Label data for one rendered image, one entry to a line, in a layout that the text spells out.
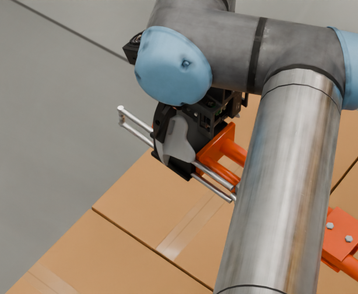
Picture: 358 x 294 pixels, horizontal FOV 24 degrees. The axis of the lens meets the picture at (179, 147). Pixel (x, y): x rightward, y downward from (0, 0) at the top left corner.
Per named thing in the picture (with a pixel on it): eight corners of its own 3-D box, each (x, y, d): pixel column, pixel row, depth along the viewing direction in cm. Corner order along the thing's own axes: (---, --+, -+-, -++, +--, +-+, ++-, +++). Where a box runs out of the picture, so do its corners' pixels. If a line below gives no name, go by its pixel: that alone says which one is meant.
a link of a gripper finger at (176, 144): (178, 191, 109) (197, 134, 103) (144, 166, 111) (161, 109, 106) (193, 182, 111) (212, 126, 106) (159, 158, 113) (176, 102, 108)
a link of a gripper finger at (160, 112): (155, 147, 107) (172, 90, 101) (146, 141, 107) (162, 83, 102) (178, 135, 110) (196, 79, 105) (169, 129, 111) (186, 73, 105)
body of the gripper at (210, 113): (209, 144, 103) (213, 80, 94) (157, 109, 107) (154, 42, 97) (248, 108, 107) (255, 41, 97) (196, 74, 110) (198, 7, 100)
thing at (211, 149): (234, 146, 117) (235, 123, 113) (199, 179, 114) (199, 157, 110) (188, 114, 120) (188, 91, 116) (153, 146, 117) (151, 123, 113)
